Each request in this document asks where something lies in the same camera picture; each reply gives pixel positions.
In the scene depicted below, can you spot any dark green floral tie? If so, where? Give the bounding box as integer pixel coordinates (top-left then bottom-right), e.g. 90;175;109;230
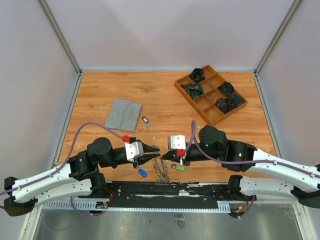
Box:
218;81;235;97

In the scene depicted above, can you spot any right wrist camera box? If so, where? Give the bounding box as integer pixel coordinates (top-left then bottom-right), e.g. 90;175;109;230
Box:
167;135;186;151

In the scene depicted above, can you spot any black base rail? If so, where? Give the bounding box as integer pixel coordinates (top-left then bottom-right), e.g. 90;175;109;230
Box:
42;181;256;213

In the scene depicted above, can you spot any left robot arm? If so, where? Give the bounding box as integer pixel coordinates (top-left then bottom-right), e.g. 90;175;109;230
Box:
1;137;160;217

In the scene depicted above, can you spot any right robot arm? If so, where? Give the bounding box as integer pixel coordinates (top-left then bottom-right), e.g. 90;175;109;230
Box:
162;125;320;209

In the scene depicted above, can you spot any blue key tag with key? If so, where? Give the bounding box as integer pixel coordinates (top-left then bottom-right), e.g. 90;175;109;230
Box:
130;166;148;178

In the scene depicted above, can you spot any black key tag with key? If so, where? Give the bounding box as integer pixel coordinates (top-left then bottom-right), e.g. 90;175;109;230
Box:
141;116;150;132

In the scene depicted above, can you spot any black orange rolled tie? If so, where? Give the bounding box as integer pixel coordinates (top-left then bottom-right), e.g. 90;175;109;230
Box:
189;68;205;83

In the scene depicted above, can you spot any green key tag with key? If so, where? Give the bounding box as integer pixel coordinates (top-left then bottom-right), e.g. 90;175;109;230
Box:
171;162;186;172

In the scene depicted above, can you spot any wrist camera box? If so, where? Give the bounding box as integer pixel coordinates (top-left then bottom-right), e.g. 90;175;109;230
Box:
167;135;186;151
124;141;144;163

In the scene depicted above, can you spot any grey folded cloth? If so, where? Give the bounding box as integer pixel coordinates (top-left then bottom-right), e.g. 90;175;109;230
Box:
105;98;142;132

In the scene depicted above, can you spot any wooden compartment tray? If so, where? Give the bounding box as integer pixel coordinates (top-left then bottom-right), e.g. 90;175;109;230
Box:
174;65;248;126

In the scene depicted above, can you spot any dark green patterned tie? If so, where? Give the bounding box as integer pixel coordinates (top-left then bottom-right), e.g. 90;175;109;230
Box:
181;83;204;100

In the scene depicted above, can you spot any metal key ring disc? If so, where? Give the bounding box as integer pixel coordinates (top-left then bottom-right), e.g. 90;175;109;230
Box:
152;156;170;183

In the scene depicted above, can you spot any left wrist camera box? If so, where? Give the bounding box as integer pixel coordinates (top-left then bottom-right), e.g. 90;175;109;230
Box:
124;141;144;163

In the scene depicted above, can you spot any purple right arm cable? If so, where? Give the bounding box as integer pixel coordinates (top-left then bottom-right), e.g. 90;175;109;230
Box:
183;119;320;174

